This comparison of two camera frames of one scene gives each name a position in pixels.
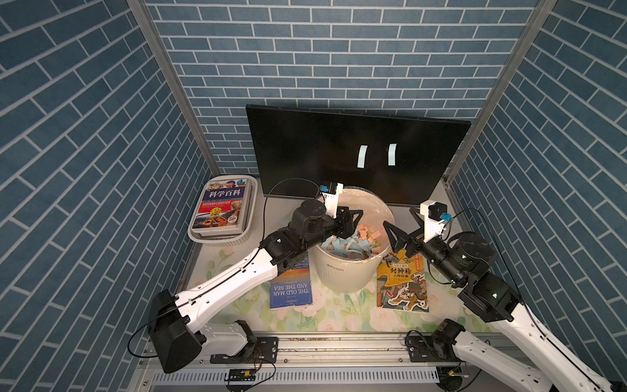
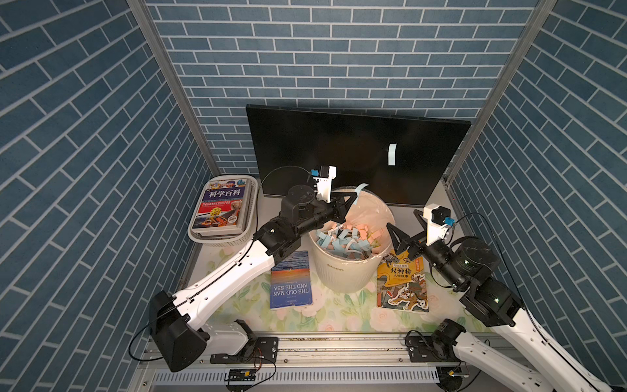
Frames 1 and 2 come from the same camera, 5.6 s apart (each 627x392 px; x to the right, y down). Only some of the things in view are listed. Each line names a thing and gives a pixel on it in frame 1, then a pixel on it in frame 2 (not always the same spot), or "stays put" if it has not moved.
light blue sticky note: x=362 y=156 → x=358 y=189
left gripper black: x=343 y=226 → x=337 y=210
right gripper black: x=402 y=241 stays put
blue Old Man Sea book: x=292 y=287 stays put
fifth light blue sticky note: x=392 y=154 stays put
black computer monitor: x=406 y=158 stays put
